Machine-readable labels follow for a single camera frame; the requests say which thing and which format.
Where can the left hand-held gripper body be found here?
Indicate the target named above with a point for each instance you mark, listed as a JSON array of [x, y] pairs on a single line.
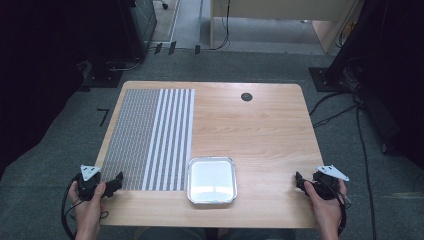
[[87, 186]]

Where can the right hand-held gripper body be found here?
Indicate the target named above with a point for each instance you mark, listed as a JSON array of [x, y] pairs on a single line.
[[326, 188]]

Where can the person's left hand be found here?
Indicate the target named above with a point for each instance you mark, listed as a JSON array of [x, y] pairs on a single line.
[[87, 208]]

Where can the person's right hand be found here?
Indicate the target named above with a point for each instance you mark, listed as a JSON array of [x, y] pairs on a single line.
[[325, 210]]

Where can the grey striped placemat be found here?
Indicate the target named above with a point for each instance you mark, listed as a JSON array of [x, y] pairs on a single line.
[[140, 140]]

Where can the black table grommet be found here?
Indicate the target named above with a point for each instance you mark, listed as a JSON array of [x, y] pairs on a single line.
[[246, 97]]

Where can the black stand base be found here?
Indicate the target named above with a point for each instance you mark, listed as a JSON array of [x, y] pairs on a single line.
[[101, 76], [325, 80]]

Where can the dark cabinet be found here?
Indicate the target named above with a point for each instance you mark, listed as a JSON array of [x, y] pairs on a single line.
[[141, 23]]

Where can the light wooden desk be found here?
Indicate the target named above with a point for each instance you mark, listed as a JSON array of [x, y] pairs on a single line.
[[283, 10]]

